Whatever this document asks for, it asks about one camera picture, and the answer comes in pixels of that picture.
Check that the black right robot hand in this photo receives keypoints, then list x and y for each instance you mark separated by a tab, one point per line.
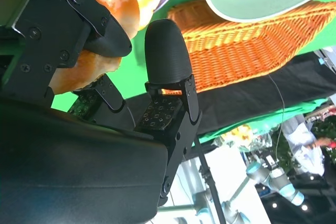
65	169

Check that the plain orange donut bread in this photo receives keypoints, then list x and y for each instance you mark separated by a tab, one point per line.
115	1

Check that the orange wicker basket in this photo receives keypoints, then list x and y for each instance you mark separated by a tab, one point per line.
236	58

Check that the black stand pole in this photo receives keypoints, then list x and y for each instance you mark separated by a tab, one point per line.
210	182

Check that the yellow orange flower bunch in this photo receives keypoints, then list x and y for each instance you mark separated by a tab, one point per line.
239	133

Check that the black backdrop curtain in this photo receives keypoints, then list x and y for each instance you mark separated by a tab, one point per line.
249	95

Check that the green plant foliage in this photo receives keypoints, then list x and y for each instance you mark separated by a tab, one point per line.
281	145

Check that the person in grey shirt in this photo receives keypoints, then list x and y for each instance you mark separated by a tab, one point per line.
302	140

